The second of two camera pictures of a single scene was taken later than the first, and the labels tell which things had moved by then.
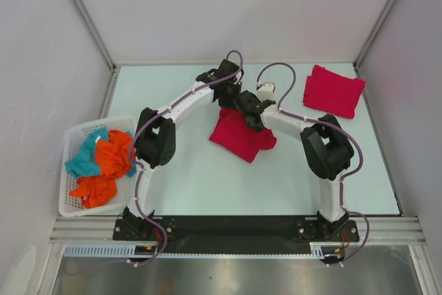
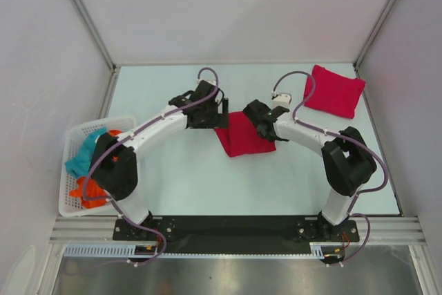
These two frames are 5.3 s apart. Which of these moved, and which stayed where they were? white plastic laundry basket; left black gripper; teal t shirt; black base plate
Moved: left black gripper
Stayed: teal t shirt; white plastic laundry basket; black base plate
